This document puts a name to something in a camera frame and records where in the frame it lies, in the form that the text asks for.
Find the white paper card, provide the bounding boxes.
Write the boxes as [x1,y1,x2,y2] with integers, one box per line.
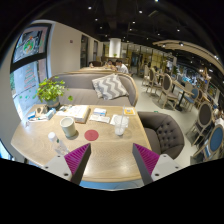
[89,114,110,123]

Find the blue tissue pack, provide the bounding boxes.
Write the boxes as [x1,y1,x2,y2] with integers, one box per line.
[45,108,56,120]

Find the grey back wooden chair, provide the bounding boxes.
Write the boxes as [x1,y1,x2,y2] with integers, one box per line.
[186,101,213,144]

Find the grey chevron cushion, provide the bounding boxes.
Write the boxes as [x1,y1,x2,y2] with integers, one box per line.
[92,73,129,100]

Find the clear plastic water bottle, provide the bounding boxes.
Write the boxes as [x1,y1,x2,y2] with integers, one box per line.
[48,132,69,155]

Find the blue seat wooden chair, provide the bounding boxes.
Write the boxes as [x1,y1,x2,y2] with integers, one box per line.
[193,124,224,161]

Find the seated person in white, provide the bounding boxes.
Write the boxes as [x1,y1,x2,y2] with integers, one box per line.
[116,59,128,74]

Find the yellow framed table sign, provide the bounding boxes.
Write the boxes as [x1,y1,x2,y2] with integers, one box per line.
[124,107,135,116]

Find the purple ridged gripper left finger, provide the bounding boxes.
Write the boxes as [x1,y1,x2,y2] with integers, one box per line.
[64,143,91,185]

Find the small blue white packet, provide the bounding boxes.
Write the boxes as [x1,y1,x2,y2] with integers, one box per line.
[93,108,106,116]

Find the open white book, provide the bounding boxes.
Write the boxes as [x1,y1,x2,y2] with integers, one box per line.
[56,105,90,123]

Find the potted green plant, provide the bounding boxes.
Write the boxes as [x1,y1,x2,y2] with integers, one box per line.
[35,76,67,108]

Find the grey tufted armchair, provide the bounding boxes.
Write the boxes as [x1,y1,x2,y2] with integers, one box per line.
[138,112,185,159]

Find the grey upholstered sofa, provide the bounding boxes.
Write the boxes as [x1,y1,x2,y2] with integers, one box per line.
[52,72,138,106]

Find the round red coaster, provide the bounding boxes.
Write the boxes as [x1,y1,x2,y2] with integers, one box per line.
[84,130,99,141]

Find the wall poster with green graphic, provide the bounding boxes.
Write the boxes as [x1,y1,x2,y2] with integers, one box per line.
[13,26,49,63]

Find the clear plastic cup with straw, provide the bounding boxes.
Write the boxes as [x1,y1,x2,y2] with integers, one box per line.
[114,110,129,136]

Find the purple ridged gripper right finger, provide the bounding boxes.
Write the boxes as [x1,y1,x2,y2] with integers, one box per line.
[132,143,159,185]

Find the pale green ceramic cup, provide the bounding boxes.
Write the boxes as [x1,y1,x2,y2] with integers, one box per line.
[60,117,76,137]

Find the beige wooden dining chair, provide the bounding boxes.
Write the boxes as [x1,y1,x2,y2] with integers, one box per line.
[159,74,178,108]

